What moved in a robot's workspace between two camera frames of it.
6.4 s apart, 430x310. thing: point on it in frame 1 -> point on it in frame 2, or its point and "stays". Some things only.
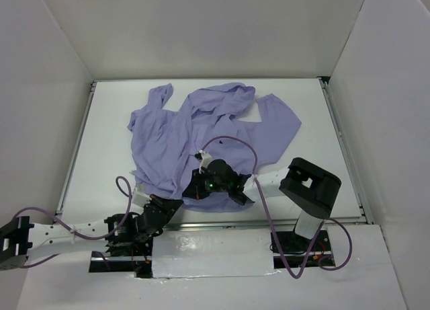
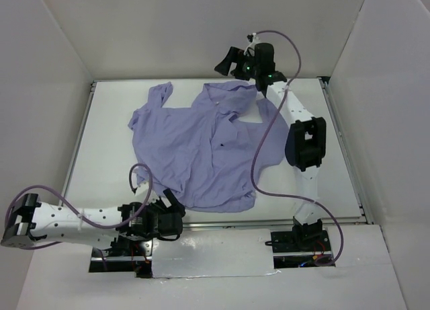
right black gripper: (193, 184) -> (237, 65)
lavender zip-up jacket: (164, 144) stays
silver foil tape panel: (211, 252) stays
